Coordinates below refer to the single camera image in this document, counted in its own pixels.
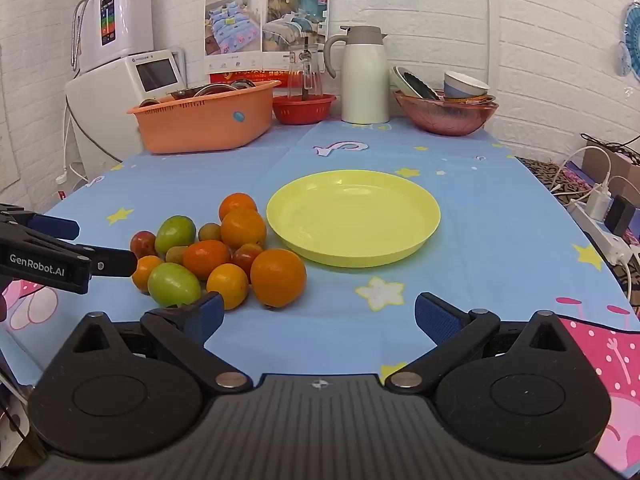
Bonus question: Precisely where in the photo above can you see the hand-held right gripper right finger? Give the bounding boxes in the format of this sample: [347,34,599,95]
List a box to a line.
[385,292,577,394]

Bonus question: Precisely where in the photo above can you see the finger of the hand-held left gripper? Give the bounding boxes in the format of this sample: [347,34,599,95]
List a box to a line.
[0,204,81,242]
[75,244,138,277]

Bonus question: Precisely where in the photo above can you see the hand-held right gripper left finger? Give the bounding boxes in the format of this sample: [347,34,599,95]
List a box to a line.
[64,292,254,396]

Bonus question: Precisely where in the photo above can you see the small orange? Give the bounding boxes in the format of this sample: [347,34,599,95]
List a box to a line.
[131,255,165,295]
[206,263,250,311]

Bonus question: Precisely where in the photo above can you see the red fruit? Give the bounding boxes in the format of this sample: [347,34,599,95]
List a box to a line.
[231,243,264,278]
[130,230,158,259]

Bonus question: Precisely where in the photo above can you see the green fruit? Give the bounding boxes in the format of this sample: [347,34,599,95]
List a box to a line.
[147,262,203,308]
[154,215,197,258]

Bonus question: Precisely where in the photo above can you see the reddish orange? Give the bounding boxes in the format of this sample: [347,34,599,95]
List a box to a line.
[182,239,232,281]

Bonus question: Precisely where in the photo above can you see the large orange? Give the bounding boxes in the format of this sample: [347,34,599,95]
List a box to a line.
[250,248,307,309]

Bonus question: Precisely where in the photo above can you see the yellow plastic plate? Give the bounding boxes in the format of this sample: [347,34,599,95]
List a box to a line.
[266,170,442,268]

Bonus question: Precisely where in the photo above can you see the blue printed tablecloth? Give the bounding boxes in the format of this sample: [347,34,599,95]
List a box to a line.
[0,119,640,476]

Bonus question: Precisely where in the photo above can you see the large white appliance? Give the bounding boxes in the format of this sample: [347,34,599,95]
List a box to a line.
[64,65,146,181]

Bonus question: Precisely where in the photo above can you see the orange plastic basket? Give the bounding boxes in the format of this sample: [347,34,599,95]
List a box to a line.
[126,80,282,155]

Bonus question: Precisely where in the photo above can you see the white appliance with screen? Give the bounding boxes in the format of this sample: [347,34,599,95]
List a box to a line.
[117,47,187,111]

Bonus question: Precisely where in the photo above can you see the leopard pattern cloth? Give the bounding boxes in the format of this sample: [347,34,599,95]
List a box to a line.
[517,157,640,301]

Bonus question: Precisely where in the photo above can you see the white power strip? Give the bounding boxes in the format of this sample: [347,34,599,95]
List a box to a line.
[570,200,640,281]

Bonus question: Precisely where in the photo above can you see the pink glass bowl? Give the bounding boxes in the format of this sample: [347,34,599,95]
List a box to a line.
[393,89,500,137]

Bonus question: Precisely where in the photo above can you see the white charger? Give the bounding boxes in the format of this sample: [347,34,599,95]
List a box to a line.
[585,185,613,221]

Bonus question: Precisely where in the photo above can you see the black adapter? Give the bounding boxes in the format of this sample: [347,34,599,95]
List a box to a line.
[604,195,637,236]

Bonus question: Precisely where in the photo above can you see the white water purifier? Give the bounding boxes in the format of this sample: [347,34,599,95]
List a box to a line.
[75,0,153,73]

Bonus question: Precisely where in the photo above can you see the orange rimmed bowl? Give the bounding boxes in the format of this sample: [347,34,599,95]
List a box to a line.
[442,92,497,107]

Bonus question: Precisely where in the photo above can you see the red plastic bowl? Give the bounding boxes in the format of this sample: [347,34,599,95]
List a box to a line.
[272,93,337,126]

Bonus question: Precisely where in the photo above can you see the white bowl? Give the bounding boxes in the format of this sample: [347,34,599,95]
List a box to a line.
[443,71,489,101]

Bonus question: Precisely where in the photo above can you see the pale dish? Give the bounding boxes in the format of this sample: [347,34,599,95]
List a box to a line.
[391,66,443,100]

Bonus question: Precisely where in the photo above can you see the cardboard box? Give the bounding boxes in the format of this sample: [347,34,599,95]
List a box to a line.
[580,132,640,196]

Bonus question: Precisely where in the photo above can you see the white thermos jug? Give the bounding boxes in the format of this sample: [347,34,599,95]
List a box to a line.
[324,25,392,125]

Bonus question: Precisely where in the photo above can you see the glass jar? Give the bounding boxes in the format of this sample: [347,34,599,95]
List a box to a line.
[286,44,323,101]

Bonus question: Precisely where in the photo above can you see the blue paper fan decoration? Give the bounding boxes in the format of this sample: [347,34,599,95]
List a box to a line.
[616,2,640,81]

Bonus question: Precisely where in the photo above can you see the metal flexible hose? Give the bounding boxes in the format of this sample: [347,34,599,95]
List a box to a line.
[70,0,93,78]

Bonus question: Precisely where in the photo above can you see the white cable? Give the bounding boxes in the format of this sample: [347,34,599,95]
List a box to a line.
[550,146,613,196]

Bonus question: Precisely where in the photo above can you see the wall calendar with bedding photos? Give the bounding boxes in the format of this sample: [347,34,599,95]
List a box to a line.
[203,0,332,88]

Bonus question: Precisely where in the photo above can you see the white wall conduit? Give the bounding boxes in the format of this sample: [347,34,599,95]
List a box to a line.
[482,0,502,78]

